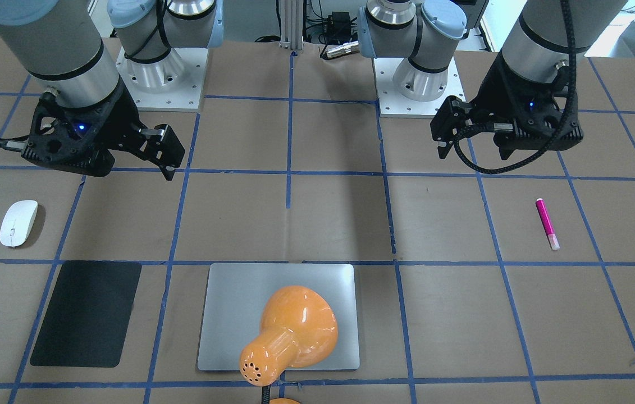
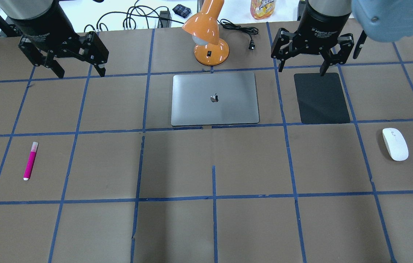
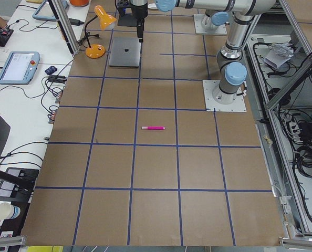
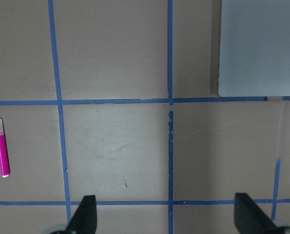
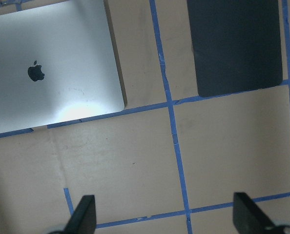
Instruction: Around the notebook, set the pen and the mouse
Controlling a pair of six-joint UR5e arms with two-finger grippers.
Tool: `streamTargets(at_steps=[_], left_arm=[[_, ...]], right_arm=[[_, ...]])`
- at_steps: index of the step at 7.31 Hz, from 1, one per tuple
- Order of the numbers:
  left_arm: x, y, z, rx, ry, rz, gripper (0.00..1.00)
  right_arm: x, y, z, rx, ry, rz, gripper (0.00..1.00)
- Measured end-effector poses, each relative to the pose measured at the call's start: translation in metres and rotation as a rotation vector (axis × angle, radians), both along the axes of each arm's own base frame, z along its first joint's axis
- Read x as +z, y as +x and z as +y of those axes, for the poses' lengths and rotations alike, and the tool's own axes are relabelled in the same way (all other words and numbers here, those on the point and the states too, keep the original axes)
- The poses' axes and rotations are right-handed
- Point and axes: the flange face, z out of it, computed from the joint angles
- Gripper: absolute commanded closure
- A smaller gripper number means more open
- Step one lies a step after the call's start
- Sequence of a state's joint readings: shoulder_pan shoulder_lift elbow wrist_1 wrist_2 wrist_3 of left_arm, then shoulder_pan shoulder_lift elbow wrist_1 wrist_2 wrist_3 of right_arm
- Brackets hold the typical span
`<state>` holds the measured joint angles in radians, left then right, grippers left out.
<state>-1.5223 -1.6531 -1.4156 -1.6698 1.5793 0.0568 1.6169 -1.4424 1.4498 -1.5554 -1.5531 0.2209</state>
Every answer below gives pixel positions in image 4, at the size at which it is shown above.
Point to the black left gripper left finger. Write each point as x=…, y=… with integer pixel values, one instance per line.
x=84, y=220

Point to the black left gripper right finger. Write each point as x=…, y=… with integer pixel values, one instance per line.
x=249, y=218

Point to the pink highlighter pen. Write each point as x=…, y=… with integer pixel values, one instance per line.
x=4, y=160

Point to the silver laptop notebook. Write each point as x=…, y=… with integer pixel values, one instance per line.
x=254, y=58

